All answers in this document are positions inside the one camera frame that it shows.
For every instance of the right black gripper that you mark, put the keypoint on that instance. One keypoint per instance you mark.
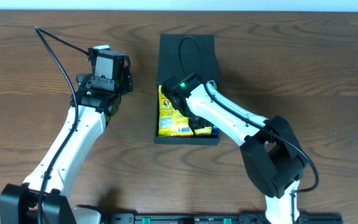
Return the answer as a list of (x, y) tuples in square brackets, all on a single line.
[(199, 123)]

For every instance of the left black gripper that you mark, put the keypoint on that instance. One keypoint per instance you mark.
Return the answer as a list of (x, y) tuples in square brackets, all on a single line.
[(128, 79)]

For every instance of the yellow cylindrical container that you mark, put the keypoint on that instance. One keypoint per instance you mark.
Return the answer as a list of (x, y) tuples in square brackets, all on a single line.
[(206, 131)]

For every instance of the small dark blue box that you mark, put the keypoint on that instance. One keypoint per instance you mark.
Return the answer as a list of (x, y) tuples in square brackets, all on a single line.
[(215, 131)]

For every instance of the yellow snack packet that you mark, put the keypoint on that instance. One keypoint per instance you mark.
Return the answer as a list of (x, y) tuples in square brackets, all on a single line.
[(171, 123)]

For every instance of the dark green box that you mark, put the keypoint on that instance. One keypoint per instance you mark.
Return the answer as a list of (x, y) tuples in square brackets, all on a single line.
[(180, 59)]

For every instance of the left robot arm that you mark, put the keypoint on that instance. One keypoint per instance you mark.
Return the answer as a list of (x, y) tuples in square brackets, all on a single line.
[(44, 195)]

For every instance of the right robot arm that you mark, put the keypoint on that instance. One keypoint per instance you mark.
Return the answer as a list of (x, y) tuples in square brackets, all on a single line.
[(271, 154)]

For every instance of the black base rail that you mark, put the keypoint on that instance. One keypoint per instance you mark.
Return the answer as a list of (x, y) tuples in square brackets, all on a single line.
[(129, 218)]

